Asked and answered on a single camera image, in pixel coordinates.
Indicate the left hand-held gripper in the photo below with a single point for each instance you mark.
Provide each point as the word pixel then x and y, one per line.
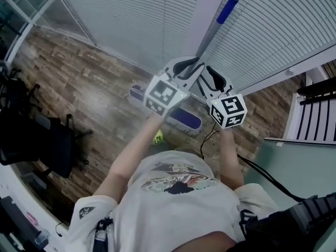
pixel 160 93

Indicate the small grey knob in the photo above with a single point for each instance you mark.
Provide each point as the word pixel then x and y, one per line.
pixel 289 72

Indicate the person's right forearm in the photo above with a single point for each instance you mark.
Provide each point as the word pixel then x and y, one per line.
pixel 231 161

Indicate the black slatted rack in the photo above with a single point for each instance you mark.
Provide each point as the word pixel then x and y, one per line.
pixel 315 119

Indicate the small clear plastic container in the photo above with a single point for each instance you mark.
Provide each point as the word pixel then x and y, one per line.
pixel 42 239

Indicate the white curved office desk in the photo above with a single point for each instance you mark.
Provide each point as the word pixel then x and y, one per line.
pixel 8 185

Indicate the black office chair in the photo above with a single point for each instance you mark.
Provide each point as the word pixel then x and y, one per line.
pixel 47 146

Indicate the black chest-mounted device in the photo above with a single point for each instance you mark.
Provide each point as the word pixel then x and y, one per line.
pixel 294 224

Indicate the white printed t-shirt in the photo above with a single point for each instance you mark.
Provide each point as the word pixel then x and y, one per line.
pixel 170 214

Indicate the wooden floor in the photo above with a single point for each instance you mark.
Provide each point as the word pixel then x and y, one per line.
pixel 86 88

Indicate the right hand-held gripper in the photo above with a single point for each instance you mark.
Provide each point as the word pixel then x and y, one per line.
pixel 231 109

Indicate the person's left forearm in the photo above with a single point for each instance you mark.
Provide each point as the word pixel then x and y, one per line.
pixel 136 151

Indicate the small pink desk item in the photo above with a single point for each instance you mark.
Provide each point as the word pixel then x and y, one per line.
pixel 32 219

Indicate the office chair with headrest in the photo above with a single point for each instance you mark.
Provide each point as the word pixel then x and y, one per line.
pixel 13 93

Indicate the white venetian blinds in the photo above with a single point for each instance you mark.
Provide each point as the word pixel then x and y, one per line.
pixel 275 35
pixel 131 17

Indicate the black monitor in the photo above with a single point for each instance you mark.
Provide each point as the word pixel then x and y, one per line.
pixel 15 219

